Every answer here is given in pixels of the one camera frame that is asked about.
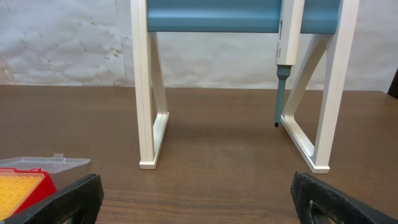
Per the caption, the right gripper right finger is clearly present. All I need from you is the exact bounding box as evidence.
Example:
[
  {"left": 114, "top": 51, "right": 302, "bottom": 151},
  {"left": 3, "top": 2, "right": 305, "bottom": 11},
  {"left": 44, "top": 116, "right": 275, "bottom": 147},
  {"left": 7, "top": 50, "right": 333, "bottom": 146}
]
[{"left": 290, "top": 170, "right": 398, "bottom": 224}]

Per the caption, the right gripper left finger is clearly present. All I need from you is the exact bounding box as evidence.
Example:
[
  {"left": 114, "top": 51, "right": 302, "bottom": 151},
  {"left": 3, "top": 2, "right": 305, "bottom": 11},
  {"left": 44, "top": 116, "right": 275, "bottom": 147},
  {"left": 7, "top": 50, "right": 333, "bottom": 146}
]
[{"left": 1, "top": 173, "right": 104, "bottom": 224}]

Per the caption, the red and yellow tip box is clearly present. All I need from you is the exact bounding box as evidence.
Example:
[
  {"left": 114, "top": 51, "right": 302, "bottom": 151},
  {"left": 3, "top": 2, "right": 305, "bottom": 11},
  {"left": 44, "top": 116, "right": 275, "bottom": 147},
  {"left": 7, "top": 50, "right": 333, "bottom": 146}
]
[{"left": 0, "top": 152, "right": 91, "bottom": 222}]

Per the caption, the white and blue stand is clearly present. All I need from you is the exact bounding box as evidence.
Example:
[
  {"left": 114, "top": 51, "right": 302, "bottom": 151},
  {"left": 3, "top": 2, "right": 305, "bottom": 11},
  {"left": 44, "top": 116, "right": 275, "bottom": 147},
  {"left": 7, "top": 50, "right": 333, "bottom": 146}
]
[{"left": 130, "top": 0, "right": 361, "bottom": 174}]

